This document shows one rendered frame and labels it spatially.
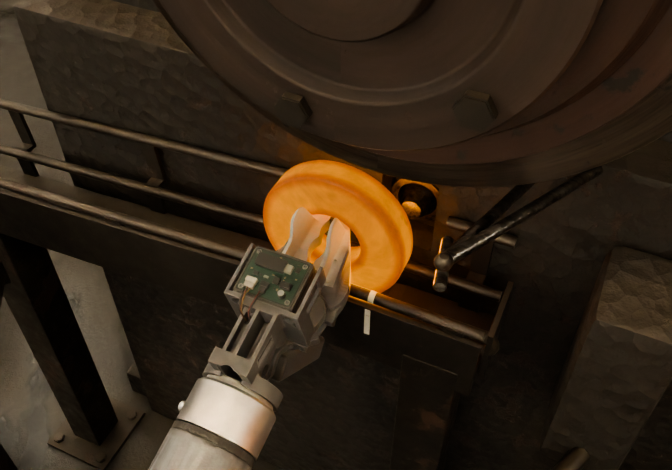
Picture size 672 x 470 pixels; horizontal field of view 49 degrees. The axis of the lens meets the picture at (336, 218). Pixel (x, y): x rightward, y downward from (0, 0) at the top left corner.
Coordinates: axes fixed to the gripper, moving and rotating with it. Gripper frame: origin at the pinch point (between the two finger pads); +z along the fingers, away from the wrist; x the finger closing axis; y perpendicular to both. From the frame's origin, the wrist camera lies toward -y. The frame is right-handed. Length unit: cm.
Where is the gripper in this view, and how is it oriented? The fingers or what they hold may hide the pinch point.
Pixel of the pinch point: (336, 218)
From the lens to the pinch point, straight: 73.4
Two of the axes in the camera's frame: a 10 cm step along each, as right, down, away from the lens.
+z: 4.0, -8.0, 4.4
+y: -1.1, -5.2, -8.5
